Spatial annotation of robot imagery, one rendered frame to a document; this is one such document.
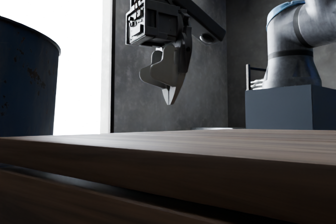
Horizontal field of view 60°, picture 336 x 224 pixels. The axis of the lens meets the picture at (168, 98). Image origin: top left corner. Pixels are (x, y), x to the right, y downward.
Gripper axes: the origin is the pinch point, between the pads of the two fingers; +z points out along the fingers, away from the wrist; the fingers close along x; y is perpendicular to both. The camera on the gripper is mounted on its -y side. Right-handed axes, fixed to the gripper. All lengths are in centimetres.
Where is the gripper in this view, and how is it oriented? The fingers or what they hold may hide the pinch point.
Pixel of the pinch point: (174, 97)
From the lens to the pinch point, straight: 47.6
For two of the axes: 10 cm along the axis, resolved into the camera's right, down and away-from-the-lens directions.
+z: 0.0, 10.0, -0.8
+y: -8.6, -0.4, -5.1
